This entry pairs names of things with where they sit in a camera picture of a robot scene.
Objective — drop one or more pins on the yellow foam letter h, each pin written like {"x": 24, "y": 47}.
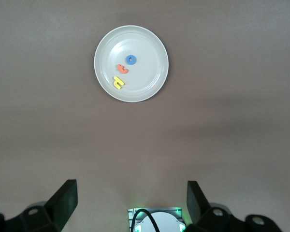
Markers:
{"x": 117, "y": 84}

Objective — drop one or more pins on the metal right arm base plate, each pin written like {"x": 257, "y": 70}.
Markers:
{"x": 159, "y": 209}

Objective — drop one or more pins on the blue foam letter o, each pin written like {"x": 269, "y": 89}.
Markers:
{"x": 127, "y": 60}

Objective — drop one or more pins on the beige round plate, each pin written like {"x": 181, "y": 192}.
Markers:
{"x": 149, "y": 79}

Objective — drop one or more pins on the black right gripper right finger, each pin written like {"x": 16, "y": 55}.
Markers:
{"x": 200, "y": 212}

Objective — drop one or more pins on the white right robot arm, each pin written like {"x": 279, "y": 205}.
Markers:
{"x": 164, "y": 222}

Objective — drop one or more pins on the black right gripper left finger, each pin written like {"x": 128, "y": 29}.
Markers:
{"x": 60, "y": 207}

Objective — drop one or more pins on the orange foam letter t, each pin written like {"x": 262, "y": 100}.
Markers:
{"x": 122, "y": 69}

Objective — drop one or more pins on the brown table mat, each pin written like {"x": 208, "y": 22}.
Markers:
{"x": 232, "y": 72}

